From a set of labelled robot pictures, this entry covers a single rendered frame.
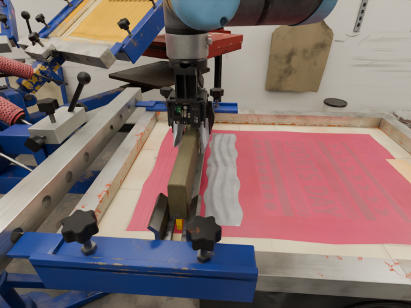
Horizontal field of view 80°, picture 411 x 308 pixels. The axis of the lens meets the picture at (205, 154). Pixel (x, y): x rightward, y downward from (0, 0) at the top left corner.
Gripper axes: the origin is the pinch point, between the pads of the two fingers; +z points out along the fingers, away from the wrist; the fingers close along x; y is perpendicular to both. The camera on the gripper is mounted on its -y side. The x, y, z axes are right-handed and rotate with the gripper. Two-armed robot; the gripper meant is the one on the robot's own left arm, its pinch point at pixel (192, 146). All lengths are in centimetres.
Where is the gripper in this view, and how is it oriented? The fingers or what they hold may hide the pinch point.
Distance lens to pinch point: 57.1
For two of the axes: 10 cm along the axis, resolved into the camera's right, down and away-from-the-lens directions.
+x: 10.0, 0.4, -0.6
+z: 0.0, 8.4, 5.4
